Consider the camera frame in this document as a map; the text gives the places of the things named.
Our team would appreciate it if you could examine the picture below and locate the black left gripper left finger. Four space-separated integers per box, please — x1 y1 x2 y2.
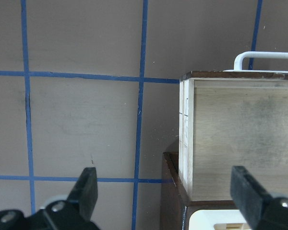
67 167 97 221

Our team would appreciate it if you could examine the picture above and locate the white plastic tray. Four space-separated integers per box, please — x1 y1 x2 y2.
189 209 251 230

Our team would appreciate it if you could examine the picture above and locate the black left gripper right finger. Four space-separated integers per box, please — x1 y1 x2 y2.
230 166 273 230

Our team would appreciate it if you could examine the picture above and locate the wooden drawer with white handle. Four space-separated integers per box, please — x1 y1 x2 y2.
179 51 288 201

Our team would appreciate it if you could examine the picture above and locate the dark brown wooden cabinet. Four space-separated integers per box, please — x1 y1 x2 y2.
160 152 236 230

